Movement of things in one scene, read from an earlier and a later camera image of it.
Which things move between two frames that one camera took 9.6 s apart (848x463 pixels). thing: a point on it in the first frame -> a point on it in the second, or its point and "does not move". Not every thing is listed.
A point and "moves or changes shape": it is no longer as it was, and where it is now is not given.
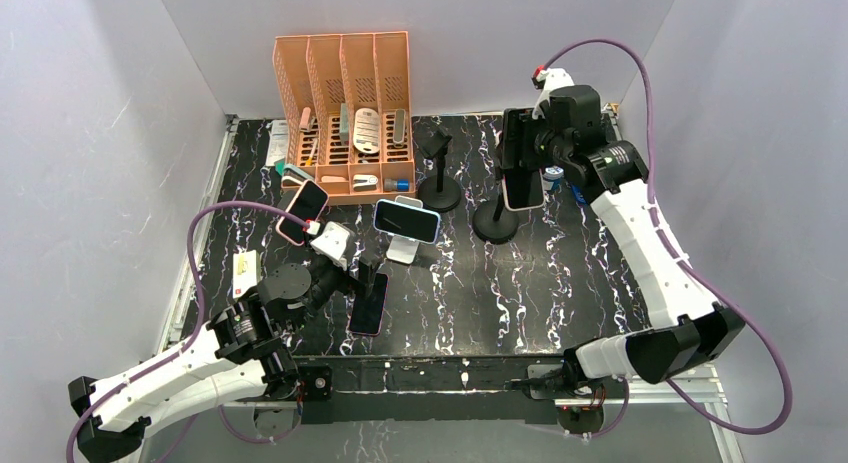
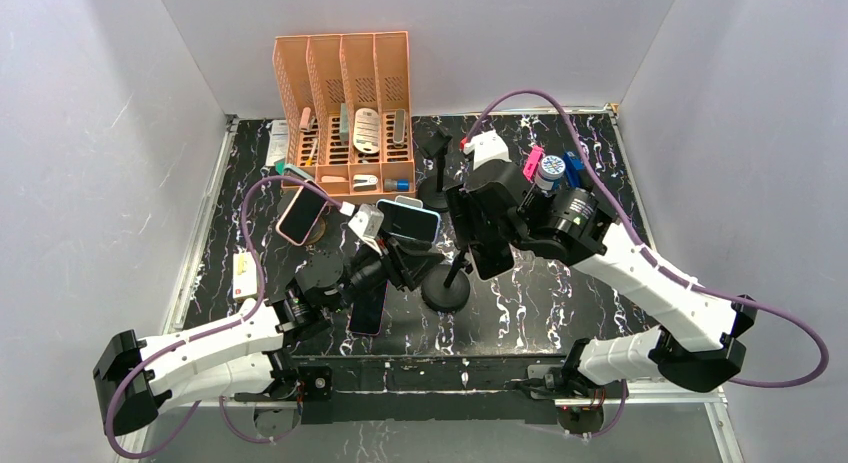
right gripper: [519, 124] -> [460, 205]
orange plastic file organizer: [345, 113] does not move
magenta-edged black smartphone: [367, 308] does not move
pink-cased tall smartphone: [524, 189] moves or changes shape
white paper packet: [278, 144] does not move
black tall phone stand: [494, 223] moves or changes shape
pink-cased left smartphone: [309, 202] does not move
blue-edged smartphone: [406, 221] does not move
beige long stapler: [400, 128] does not move
